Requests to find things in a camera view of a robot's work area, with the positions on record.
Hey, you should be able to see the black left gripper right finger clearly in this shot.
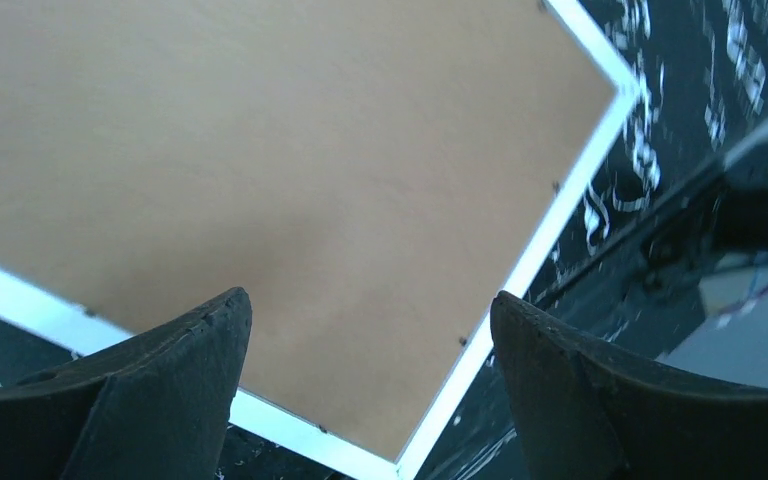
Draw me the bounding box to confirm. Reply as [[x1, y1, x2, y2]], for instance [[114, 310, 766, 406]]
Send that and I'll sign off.
[[490, 291, 768, 479]]

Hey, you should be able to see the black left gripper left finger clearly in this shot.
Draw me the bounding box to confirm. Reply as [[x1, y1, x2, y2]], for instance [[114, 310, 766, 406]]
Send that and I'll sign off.
[[0, 287, 252, 479]]

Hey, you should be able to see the white picture frame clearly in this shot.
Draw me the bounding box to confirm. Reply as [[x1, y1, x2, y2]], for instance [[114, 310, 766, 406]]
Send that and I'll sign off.
[[0, 1, 639, 479]]

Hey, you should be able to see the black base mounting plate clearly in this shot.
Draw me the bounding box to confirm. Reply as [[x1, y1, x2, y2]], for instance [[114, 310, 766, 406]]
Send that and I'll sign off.
[[534, 180, 768, 316]]

